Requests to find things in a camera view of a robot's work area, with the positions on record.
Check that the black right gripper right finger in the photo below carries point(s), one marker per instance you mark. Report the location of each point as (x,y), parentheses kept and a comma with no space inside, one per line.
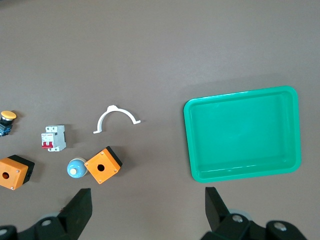
(217,215)

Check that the green plastic tray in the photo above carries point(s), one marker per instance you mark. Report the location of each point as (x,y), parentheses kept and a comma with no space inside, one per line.
(240,135)

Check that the blue dome capacitor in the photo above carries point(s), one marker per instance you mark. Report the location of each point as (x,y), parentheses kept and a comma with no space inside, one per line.
(78,165)

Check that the white circuit breaker red switch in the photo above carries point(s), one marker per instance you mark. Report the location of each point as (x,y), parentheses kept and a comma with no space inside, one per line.
(56,137)

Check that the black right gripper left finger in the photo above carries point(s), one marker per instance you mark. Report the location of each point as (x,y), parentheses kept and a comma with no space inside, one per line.
(75,212)

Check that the orange push button box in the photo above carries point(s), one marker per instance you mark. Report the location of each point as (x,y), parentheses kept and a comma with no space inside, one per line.
(15,170)
(108,162)

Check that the small white curved bracket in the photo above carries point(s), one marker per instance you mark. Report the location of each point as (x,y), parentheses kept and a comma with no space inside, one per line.
(112,109)

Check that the yellow mushroom push button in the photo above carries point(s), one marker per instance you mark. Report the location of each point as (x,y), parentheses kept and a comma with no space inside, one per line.
(8,115)

